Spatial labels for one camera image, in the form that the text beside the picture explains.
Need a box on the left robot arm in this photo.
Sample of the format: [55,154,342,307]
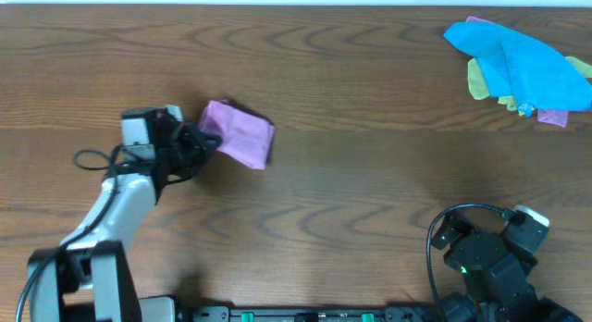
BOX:
[15,115,222,321]

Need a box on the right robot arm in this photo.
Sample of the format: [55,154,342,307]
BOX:
[424,204,582,322]

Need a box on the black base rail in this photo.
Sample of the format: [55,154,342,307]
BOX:
[175,304,441,322]

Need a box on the purple cloth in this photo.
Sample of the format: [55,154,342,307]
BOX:
[464,15,570,129]
[199,101,276,170]

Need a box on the blue cloth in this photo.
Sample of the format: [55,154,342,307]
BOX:
[444,22,591,116]

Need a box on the green cloth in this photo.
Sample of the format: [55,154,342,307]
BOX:
[467,56,591,126]

